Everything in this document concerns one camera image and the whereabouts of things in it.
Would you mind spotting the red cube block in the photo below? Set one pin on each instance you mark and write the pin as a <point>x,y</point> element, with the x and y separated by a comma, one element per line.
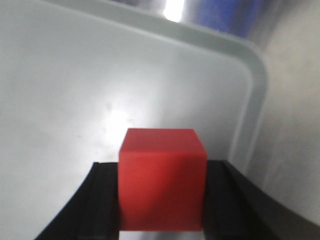
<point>161,180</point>

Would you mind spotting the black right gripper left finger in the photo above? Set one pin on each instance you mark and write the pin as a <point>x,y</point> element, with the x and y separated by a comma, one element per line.
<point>92,213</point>

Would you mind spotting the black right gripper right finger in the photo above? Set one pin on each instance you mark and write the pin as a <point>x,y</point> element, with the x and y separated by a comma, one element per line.
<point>236,209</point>

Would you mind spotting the grey metal tray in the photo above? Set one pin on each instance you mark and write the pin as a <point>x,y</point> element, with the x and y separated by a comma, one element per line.
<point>75,74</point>

